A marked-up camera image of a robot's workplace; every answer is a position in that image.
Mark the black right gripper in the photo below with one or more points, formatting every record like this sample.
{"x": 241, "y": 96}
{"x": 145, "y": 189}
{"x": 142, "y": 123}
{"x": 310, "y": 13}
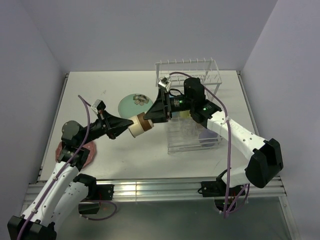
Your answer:
{"x": 156, "y": 113}

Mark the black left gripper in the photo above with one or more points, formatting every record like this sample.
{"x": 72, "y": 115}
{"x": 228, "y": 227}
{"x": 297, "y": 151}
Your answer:
{"x": 107, "y": 121}

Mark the metal tin cup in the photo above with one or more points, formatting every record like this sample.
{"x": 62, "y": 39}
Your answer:
{"x": 140, "y": 125}

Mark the green floral plate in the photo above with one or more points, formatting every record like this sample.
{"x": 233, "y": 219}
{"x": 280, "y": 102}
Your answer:
{"x": 134, "y": 104}

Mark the yellow-green faceted mug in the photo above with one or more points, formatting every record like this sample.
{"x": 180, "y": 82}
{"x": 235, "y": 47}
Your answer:
{"x": 184, "y": 114}

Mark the purple plastic cup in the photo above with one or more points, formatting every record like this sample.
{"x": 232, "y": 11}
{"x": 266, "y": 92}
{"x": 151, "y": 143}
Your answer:
{"x": 208, "y": 138}

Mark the clear glass tumbler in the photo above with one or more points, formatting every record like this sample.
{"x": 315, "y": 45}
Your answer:
{"x": 188, "y": 128}

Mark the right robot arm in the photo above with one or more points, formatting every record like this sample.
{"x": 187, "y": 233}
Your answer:
{"x": 264, "y": 156}

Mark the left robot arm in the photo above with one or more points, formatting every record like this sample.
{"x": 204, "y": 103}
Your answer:
{"x": 67, "y": 186}

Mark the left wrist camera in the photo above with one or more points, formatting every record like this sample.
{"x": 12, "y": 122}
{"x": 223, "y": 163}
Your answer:
{"x": 98, "y": 106}

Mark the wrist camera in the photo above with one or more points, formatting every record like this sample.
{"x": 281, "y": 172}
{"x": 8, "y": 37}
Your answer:
{"x": 98, "y": 106}
{"x": 165, "y": 83}

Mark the white wire dish rack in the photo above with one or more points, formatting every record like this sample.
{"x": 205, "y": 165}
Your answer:
{"x": 208, "y": 72}

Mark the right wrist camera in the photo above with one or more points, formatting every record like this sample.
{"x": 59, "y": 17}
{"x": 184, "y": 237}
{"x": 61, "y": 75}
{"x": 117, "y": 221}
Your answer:
{"x": 165, "y": 83}

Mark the aluminium table edge rail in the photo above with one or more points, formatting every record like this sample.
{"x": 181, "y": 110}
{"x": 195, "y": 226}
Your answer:
{"x": 164, "y": 189}

